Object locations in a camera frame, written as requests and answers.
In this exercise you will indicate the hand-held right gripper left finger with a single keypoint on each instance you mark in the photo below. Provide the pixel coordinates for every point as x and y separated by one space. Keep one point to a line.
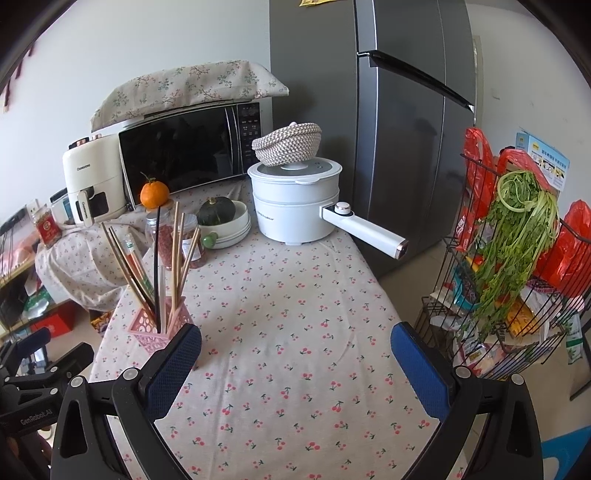
175 364

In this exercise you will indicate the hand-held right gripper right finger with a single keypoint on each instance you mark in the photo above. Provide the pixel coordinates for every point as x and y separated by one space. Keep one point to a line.
420 369

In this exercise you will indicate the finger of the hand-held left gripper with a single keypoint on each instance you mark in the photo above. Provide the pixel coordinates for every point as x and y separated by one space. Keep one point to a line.
74 360
32 341

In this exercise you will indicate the pink plastic basket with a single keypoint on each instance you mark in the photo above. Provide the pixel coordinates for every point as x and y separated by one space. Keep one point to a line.
143 325

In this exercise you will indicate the pile of chopsticks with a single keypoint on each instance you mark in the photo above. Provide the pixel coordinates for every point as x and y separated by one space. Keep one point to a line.
117 254

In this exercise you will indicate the black chopstick with gold band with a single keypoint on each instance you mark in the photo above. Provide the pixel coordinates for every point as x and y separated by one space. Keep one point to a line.
157 240

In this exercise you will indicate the red box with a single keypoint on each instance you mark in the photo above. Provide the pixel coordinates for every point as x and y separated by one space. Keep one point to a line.
53 321

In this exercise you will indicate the yellow printed bag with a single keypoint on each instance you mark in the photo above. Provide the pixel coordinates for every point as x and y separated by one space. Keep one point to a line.
99 321

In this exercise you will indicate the cherry print cabinet cloth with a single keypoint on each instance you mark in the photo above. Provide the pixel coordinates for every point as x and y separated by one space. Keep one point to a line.
78 267

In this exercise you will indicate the labelled jar of dried fruit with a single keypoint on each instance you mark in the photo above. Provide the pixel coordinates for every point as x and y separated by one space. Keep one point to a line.
197 256

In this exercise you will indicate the red tin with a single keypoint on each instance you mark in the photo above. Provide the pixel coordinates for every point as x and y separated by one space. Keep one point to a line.
46 228

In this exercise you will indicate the orange snack packet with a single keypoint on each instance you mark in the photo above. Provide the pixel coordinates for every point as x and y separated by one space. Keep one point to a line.
524 318

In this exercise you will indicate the tall jar of red berries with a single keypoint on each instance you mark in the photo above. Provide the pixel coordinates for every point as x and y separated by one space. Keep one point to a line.
166 247

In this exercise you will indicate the wrapped disposable chopsticks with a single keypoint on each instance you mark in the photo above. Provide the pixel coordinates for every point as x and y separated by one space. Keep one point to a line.
133 254

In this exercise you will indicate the cherry print tablecloth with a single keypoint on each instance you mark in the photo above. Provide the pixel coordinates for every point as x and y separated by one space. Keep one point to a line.
300 346

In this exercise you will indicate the small cork lid glass jar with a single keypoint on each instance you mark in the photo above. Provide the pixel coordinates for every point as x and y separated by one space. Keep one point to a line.
151 230

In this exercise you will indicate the white dish with green knob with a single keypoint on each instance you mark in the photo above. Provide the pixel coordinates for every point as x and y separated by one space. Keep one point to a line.
238 226

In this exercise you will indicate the green white packet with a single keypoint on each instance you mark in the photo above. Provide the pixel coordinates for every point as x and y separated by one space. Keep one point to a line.
575 339

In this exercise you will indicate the dark green squash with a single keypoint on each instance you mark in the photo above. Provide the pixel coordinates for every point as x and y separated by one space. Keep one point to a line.
216 212

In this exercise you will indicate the bunch of green vegetables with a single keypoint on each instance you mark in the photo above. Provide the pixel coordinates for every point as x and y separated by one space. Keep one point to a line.
512 240

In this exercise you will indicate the blue plastic stool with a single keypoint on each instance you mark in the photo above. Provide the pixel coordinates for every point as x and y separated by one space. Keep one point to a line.
568 454

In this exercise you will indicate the orange tangerine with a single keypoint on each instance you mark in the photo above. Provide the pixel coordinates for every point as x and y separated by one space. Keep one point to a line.
154 194

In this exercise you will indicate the cream air fryer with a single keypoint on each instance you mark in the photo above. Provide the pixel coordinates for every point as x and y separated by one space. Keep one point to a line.
92 170

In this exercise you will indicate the white electric cooking pot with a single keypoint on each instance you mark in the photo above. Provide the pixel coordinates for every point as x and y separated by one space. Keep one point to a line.
291 212

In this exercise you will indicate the red plastic bag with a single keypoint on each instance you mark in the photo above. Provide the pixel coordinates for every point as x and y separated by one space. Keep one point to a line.
475 184
517 159
570 249

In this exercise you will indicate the black microwave oven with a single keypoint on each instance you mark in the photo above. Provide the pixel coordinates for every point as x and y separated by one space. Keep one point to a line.
184 147

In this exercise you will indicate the blue yellow printed carton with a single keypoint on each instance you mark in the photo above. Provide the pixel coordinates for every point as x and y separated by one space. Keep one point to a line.
545 157

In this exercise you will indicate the grey refrigerator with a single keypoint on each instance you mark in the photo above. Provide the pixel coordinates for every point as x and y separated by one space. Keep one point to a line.
323 115

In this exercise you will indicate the floral cloth cover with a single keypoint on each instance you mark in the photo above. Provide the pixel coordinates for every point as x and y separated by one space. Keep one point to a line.
184 87

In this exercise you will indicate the yellow fridge note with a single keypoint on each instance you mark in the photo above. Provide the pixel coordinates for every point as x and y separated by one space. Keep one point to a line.
311 2

